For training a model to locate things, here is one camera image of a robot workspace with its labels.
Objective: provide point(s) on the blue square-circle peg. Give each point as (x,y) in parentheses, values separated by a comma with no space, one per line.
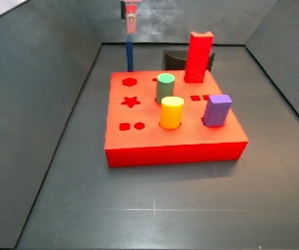
(129,52)

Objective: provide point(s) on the tall red arch block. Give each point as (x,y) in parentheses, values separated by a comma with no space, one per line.
(197,59)

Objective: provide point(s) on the red shape-sorting board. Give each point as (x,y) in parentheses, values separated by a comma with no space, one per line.
(136,142)

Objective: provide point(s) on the green cylinder peg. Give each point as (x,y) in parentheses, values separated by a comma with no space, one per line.
(164,86)

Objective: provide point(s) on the purple square block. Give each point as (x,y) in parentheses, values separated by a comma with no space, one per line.
(216,111)

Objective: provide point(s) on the yellow cylinder peg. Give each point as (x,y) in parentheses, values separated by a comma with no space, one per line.
(170,112)

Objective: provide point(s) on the red grey gripper finger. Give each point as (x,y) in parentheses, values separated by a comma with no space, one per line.
(129,7)

